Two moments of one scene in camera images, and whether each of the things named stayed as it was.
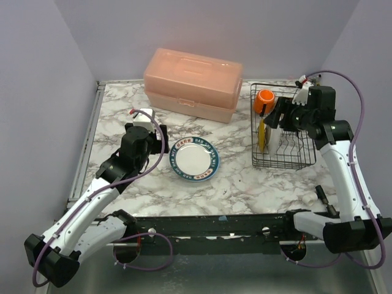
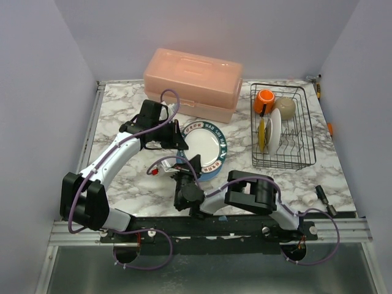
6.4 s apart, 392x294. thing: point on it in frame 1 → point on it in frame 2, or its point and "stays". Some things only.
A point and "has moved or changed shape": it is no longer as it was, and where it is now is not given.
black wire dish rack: (274, 147) stays
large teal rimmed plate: (274, 139) stays
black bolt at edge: (323, 196) stays
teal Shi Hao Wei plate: (194, 158) has moved or changed shape
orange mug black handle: (264, 101) stays
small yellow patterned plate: (261, 135) stays
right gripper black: (282, 111) → (186, 171)
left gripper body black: (163, 138) → (175, 135)
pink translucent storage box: (201, 86) stays
